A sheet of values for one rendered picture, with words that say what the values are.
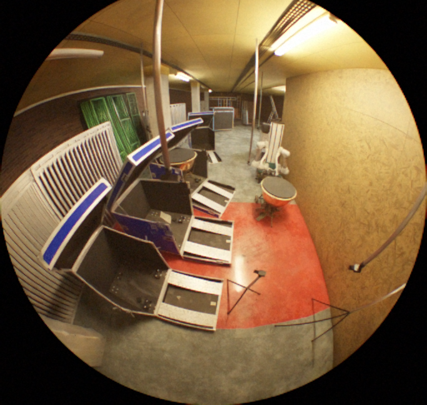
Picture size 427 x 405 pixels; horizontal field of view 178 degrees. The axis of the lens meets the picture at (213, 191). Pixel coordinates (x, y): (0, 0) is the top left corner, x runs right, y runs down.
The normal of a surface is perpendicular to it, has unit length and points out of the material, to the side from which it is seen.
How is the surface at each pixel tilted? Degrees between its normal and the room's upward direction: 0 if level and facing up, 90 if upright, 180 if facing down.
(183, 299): 2
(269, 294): 0
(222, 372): 0
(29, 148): 90
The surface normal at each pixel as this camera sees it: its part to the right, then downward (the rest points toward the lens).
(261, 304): 0.00, -0.79
